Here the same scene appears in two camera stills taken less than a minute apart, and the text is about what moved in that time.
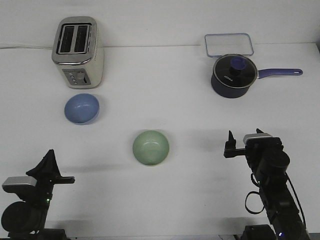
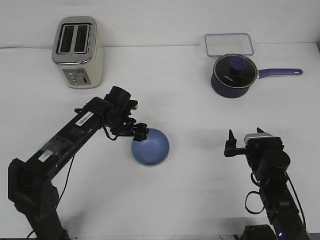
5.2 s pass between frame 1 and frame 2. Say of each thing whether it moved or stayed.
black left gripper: moved
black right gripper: stayed
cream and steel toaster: stayed
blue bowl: moved
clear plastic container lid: stayed
